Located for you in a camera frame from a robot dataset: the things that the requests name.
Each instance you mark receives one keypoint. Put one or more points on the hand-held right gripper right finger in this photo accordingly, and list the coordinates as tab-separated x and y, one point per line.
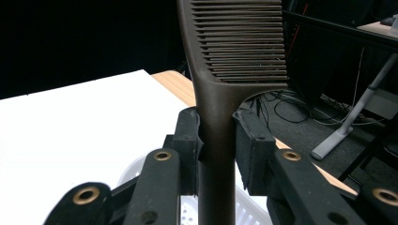
253	153

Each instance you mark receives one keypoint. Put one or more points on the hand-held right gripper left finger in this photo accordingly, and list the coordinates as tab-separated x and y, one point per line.
187	140

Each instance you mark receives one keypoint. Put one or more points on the dark brown comb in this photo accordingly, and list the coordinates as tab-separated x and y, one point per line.
216	103

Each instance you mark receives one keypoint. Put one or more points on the white plastic basket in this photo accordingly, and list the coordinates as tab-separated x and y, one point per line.
247	212

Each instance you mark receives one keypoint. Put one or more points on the grey metal stand leg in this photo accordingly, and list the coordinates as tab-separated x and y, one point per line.
353	115

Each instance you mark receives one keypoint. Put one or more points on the black horizontal frame bar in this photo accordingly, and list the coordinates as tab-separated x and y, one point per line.
344	29

